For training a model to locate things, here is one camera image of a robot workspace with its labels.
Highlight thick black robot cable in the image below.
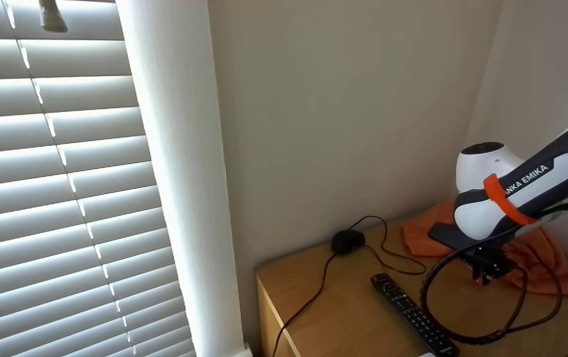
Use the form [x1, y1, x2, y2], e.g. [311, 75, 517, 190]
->
[420, 198, 568, 347]

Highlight white window blinds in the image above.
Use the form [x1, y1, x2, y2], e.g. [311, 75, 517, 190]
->
[0, 0, 197, 357]

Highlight black TV remote control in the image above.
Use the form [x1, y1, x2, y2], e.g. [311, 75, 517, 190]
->
[370, 271, 464, 357]

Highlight white window frame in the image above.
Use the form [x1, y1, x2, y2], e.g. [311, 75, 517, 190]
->
[116, 0, 249, 357]

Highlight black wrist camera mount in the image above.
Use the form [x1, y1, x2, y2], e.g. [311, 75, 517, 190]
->
[426, 222, 499, 253]

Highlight thin black device cable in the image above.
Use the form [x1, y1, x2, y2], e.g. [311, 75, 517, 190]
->
[269, 212, 430, 357]

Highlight small black plug device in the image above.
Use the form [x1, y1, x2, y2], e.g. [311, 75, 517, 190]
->
[330, 228, 368, 257]

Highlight orange strap on arm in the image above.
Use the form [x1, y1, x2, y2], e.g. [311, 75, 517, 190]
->
[483, 172, 539, 228]

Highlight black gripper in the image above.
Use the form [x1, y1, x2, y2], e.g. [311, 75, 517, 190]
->
[471, 247, 523, 287]

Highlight orange cloth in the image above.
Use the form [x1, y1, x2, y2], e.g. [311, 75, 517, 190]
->
[400, 198, 568, 299]

